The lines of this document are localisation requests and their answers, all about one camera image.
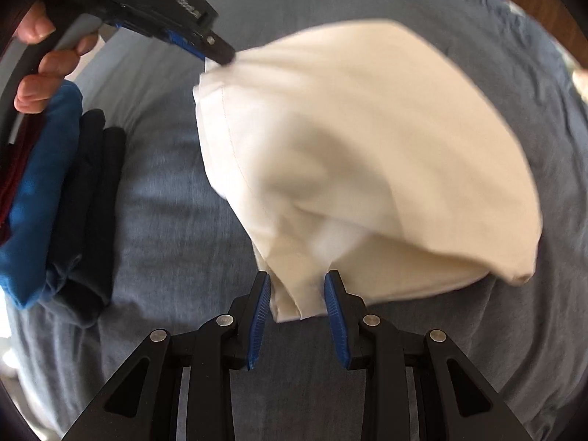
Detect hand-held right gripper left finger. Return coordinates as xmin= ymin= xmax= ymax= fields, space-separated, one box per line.
xmin=62 ymin=272 xmax=273 ymax=441

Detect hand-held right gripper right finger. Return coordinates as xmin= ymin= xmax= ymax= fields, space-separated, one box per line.
xmin=324 ymin=270 xmax=534 ymax=441

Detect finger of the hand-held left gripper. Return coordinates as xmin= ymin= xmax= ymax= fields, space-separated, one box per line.
xmin=115 ymin=22 xmax=208 ymax=62
xmin=195 ymin=23 xmax=238 ymax=66

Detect cream pants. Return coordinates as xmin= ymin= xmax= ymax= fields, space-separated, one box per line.
xmin=192 ymin=18 xmax=544 ymax=323

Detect person's left hand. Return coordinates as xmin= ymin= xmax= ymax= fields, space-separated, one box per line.
xmin=14 ymin=8 xmax=99 ymax=115

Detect blue-grey bed blanket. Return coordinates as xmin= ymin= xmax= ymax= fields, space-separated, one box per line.
xmin=4 ymin=0 xmax=588 ymax=441

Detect black folded garment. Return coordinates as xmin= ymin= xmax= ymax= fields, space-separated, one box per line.
xmin=69 ymin=125 xmax=128 ymax=330

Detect navy folded garment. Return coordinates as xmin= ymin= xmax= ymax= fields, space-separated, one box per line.
xmin=45 ymin=109 xmax=107 ymax=299

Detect blue folded garment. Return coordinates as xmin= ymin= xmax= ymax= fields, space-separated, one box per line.
xmin=0 ymin=79 xmax=84 ymax=312

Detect red folded garment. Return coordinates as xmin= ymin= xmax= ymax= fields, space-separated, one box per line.
xmin=0 ymin=112 xmax=44 ymax=246

